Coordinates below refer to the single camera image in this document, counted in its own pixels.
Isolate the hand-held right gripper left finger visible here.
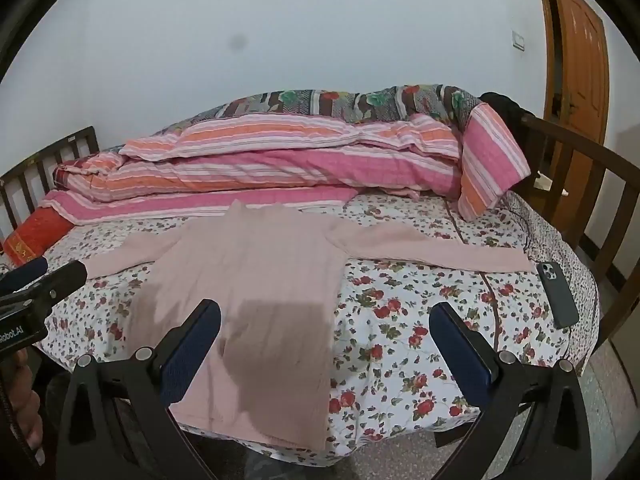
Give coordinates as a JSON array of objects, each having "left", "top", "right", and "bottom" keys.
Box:
[{"left": 56, "top": 298, "right": 222, "bottom": 480}]

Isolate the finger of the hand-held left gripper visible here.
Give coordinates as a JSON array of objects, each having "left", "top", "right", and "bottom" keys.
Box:
[
  {"left": 0, "top": 258, "right": 49, "bottom": 297},
  {"left": 27, "top": 260, "right": 89, "bottom": 308}
]

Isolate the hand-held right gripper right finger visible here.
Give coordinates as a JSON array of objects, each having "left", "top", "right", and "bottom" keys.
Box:
[{"left": 428, "top": 301, "right": 593, "bottom": 480}]

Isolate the pink ribbed sweater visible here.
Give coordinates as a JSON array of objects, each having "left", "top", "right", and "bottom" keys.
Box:
[{"left": 82, "top": 199, "right": 536, "bottom": 452}]

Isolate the person's left hand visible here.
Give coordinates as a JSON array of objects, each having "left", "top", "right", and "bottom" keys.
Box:
[{"left": 9, "top": 349, "right": 45, "bottom": 468}]

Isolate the red pillow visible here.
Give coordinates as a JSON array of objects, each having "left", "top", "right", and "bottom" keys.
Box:
[{"left": 2, "top": 205, "right": 76, "bottom": 266}]

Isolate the bed with floral sheet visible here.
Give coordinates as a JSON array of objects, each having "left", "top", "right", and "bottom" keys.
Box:
[{"left": 0, "top": 192, "right": 601, "bottom": 468}]

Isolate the dark grey smartphone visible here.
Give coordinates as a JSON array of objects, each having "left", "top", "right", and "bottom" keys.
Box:
[{"left": 536, "top": 260, "right": 580, "bottom": 330}]

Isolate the dark wooden headboard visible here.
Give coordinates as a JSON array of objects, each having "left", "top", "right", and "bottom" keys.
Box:
[{"left": 0, "top": 126, "right": 100, "bottom": 231}]

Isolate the pink orange striped quilt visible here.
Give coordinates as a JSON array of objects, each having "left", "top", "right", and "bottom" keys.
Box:
[{"left": 40, "top": 102, "right": 532, "bottom": 226}]

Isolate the dark wooden footboard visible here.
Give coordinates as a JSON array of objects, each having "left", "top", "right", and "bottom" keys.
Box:
[{"left": 505, "top": 110, "right": 640, "bottom": 346}]

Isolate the dark clothing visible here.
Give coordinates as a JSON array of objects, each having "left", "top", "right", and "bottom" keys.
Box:
[{"left": 480, "top": 91, "right": 538, "bottom": 181}]

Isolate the brown wooden door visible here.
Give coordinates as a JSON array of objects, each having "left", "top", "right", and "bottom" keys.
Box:
[{"left": 532, "top": 0, "right": 612, "bottom": 226}]

